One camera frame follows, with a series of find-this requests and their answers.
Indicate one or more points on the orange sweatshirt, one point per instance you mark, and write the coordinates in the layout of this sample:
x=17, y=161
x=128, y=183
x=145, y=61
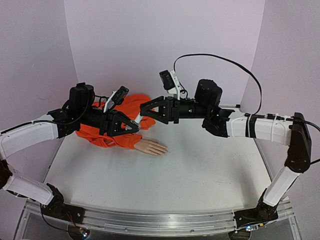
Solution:
x=131, y=108

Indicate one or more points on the mannequin hand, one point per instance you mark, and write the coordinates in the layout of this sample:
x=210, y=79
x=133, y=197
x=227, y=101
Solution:
x=151, y=147

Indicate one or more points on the clear nail polish bottle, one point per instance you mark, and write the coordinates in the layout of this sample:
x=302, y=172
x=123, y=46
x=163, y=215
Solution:
x=137, y=120

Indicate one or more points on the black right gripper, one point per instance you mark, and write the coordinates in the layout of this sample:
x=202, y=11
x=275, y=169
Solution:
x=175, y=110

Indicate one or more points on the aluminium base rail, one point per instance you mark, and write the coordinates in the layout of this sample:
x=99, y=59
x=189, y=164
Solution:
x=38, y=223

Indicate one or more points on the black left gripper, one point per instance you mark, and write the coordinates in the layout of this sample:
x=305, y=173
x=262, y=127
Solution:
x=108, y=122

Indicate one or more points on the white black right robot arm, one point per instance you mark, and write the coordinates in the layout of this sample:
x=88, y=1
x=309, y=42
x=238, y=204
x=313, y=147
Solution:
x=288, y=131

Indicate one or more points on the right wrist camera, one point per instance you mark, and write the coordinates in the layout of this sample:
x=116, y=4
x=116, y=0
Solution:
x=172, y=85

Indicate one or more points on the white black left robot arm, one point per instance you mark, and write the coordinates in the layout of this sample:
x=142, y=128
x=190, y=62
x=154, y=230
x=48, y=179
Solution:
x=56, y=124

